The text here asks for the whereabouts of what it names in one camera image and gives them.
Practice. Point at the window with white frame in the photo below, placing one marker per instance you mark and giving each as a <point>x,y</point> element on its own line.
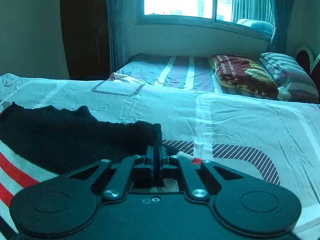
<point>220,14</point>

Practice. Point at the patterned white bed sheet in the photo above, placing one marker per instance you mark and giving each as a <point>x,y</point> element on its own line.
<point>275,141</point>

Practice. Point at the striped knit dinosaur sweater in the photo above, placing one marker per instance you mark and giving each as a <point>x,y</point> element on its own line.
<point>60,141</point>

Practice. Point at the teal cushion on windowsill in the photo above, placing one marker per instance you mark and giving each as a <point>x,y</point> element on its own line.
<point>257,25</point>

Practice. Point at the red white scalloped headboard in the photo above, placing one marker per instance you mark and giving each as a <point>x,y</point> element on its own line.
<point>305,58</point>

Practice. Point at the maroon yellow folded blanket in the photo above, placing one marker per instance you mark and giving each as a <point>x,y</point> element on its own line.
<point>238,72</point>

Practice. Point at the grey striped pillow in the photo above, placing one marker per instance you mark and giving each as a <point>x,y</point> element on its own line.
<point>292,81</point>

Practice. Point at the teal right curtain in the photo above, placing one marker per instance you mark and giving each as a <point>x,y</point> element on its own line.
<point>282,11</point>

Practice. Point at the striped purple blue bedding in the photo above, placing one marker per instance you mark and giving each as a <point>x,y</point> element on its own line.
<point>183,72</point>

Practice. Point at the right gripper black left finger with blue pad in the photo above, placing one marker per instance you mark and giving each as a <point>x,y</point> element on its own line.
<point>130,170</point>

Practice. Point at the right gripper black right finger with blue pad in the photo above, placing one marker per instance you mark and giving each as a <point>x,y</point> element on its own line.
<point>184,172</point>

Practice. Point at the dark wooden door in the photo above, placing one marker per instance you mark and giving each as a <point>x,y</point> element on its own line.
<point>85,38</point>

